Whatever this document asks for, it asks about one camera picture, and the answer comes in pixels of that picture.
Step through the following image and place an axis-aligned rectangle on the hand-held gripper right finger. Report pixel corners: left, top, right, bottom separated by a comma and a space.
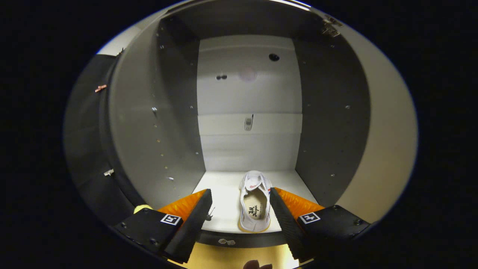
269, 187, 371, 262

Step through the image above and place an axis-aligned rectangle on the black backdrop cloth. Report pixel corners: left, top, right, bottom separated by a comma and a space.
63, 54, 147, 227

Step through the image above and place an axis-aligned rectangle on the white canvas shoe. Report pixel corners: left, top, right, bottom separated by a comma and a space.
238, 170, 273, 234

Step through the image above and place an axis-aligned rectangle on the dark grey shoe cabinet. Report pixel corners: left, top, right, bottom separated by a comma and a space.
98, 0, 374, 249

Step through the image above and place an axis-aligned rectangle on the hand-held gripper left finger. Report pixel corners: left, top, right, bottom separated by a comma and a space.
113, 189, 213, 264

